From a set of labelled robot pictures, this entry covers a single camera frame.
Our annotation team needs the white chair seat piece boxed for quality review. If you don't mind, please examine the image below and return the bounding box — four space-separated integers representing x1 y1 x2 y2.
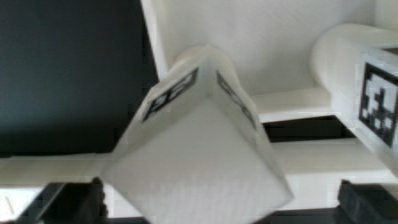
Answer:
141 0 398 122

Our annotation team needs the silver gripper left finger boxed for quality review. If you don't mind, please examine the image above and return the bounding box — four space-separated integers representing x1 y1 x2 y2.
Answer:
16 178 109 224

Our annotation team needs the white chair leg block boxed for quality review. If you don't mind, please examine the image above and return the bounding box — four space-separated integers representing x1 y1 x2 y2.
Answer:
311 24 398 177
102 46 293 224

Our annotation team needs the white U-shaped boundary frame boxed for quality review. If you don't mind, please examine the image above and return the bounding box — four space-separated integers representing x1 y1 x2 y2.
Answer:
0 139 398 223

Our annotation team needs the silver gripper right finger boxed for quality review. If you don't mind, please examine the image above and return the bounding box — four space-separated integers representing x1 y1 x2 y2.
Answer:
334 180 398 224

